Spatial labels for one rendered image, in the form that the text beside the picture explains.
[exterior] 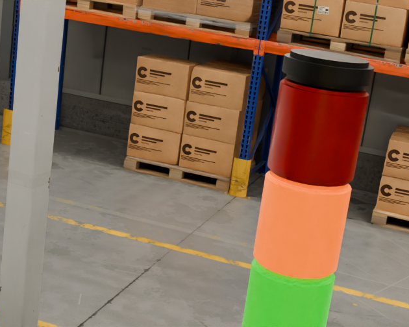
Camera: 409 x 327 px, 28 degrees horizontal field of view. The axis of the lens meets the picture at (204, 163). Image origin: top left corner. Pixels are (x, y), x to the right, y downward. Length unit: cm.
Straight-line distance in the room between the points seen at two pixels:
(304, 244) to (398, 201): 772
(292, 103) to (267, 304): 12
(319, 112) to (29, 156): 268
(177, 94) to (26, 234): 548
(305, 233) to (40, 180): 271
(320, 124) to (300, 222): 6
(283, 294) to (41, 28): 257
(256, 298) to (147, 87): 815
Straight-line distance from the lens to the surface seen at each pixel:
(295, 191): 45
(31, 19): 301
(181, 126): 853
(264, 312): 48
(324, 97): 44
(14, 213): 318
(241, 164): 825
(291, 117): 45
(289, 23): 812
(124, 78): 1014
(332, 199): 46
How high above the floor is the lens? 239
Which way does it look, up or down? 15 degrees down
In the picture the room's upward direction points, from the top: 8 degrees clockwise
